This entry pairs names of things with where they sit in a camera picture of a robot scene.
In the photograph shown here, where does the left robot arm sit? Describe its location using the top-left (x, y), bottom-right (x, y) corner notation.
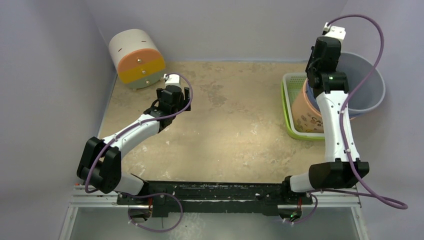
top-left (76, 85), bottom-right (192, 205)

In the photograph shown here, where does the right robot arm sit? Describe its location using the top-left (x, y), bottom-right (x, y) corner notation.
top-left (280, 36), bottom-right (370, 204)

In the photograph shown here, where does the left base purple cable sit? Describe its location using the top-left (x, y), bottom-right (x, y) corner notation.
top-left (127, 192), bottom-right (184, 233)

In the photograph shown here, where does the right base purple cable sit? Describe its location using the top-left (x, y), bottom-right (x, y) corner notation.
top-left (282, 193), bottom-right (319, 226)

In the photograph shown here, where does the large grey plastic bucket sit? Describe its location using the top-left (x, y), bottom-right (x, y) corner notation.
top-left (336, 52), bottom-right (386, 118)

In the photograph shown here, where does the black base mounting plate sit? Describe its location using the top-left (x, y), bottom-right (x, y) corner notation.
top-left (117, 180), bottom-right (313, 218)

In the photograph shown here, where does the green white plastic basket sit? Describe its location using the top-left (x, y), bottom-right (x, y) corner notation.
top-left (281, 72), bottom-right (325, 141)

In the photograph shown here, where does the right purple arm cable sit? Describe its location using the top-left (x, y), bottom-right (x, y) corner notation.
top-left (309, 14), bottom-right (409, 211)

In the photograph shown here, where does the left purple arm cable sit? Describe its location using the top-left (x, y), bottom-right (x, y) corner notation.
top-left (84, 72), bottom-right (194, 195)

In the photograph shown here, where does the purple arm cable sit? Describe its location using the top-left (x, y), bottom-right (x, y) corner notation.
top-left (309, 14), bottom-right (409, 211)
top-left (84, 72), bottom-right (194, 195)

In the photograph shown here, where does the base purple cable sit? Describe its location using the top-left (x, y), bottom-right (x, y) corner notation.
top-left (127, 192), bottom-right (184, 233)
top-left (282, 193), bottom-right (319, 226)

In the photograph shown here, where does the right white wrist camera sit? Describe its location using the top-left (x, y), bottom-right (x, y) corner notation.
top-left (322, 22), bottom-right (346, 43)

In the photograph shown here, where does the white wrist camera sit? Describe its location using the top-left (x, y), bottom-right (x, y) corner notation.
top-left (163, 74), bottom-right (181, 88)
top-left (322, 22), bottom-right (346, 43)

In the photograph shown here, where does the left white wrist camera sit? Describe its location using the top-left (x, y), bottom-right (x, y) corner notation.
top-left (163, 74), bottom-right (181, 88)

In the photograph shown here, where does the white mini drawer cabinet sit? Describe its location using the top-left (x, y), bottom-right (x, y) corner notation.
top-left (108, 29), bottom-right (166, 90)

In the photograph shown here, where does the orange capybara bucket blue rim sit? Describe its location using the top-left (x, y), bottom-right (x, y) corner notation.
top-left (291, 78), bottom-right (357, 134)

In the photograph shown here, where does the aluminium frame rail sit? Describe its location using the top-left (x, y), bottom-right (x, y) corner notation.
top-left (59, 186), bottom-right (369, 240)

